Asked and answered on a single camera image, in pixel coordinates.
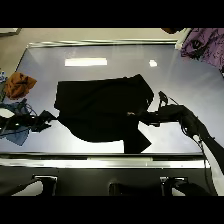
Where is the purple patterned garment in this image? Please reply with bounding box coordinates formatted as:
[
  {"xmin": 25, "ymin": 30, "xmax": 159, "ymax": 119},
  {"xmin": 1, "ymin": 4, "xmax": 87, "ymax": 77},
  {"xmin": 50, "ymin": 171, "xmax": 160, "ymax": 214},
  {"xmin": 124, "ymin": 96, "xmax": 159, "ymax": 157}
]
[{"xmin": 180, "ymin": 27, "xmax": 224, "ymax": 76}]

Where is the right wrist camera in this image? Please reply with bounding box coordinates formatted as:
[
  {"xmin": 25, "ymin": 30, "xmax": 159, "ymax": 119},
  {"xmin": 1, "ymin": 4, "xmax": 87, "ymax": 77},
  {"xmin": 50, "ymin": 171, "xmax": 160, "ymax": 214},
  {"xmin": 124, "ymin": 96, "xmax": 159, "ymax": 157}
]
[{"xmin": 157, "ymin": 90, "xmax": 170, "ymax": 108}]

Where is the orange garment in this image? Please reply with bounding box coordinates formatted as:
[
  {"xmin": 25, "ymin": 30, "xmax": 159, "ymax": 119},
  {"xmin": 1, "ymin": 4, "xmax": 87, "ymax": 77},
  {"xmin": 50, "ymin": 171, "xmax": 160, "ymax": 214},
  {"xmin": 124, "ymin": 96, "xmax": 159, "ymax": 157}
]
[{"xmin": 4, "ymin": 71, "xmax": 38, "ymax": 101}]

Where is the black garment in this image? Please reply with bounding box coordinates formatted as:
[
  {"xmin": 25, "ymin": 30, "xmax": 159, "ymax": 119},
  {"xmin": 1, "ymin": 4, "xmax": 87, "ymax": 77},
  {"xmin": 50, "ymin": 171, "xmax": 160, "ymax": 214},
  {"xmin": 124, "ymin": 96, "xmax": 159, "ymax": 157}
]
[{"xmin": 53, "ymin": 73, "xmax": 155, "ymax": 155}]

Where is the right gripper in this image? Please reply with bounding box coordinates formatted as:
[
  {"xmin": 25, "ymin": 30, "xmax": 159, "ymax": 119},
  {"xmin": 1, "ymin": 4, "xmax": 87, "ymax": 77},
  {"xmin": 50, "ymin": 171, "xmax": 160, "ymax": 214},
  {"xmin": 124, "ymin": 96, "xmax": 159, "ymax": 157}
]
[{"xmin": 139, "ymin": 110, "xmax": 162, "ymax": 128}]

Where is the silver frame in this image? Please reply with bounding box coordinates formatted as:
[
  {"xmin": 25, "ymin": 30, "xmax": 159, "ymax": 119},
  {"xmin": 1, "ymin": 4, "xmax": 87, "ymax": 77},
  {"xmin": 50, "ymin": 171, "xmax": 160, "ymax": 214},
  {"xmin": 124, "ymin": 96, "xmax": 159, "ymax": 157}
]
[{"xmin": 0, "ymin": 39, "xmax": 213, "ymax": 197}]

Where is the blue garment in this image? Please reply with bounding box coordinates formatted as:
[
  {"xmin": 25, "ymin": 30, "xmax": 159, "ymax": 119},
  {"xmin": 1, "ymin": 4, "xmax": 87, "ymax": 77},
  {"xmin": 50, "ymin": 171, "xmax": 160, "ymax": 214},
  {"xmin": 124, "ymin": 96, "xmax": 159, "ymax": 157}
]
[{"xmin": 0, "ymin": 99, "xmax": 38, "ymax": 147}]

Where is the black cable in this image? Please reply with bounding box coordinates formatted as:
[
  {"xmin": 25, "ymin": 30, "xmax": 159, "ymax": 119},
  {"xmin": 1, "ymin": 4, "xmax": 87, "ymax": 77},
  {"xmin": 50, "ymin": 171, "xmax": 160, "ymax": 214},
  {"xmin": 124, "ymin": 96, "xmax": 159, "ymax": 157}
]
[{"xmin": 195, "ymin": 133, "xmax": 216, "ymax": 196}]

